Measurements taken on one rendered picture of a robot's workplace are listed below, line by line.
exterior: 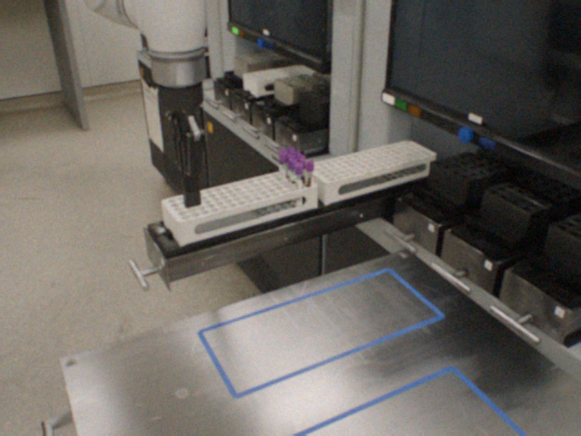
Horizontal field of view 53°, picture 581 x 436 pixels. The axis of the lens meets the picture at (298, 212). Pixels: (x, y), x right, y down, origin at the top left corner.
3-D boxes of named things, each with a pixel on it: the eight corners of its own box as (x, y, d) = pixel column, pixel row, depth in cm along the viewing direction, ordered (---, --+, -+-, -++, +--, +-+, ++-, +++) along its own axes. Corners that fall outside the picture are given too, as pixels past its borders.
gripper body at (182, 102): (210, 84, 96) (214, 136, 101) (192, 72, 102) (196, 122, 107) (166, 91, 93) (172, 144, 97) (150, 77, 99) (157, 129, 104)
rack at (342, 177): (407, 163, 141) (408, 139, 138) (434, 179, 133) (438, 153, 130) (301, 191, 128) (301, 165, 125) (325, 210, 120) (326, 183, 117)
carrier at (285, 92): (299, 107, 172) (299, 87, 169) (292, 108, 171) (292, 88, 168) (280, 96, 180) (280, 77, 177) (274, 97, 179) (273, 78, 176)
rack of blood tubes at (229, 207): (294, 193, 127) (294, 167, 124) (319, 213, 119) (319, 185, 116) (163, 228, 114) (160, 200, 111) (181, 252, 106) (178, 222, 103)
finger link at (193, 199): (197, 170, 106) (198, 171, 106) (200, 203, 110) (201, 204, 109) (182, 173, 105) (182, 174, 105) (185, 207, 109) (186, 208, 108)
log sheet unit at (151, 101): (149, 139, 300) (139, 70, 283) (166, 157, 280) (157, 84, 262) (144, 140, 299) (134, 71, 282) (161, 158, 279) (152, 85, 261)
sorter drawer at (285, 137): (449, 104, 200) (453, 79, 195) (479, 116, 189) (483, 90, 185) (261, 145, 168) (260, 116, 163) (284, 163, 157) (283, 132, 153)
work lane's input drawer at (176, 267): (410, 182, 147) (414, 149, 143) (448, 204, 137) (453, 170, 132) (125, 263, 115) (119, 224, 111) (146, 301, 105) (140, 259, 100)
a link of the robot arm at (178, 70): (192, 38, 100) (195, 72, 103) (141, 44, 96) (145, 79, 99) (212, 49, 93) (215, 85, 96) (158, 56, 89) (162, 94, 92)
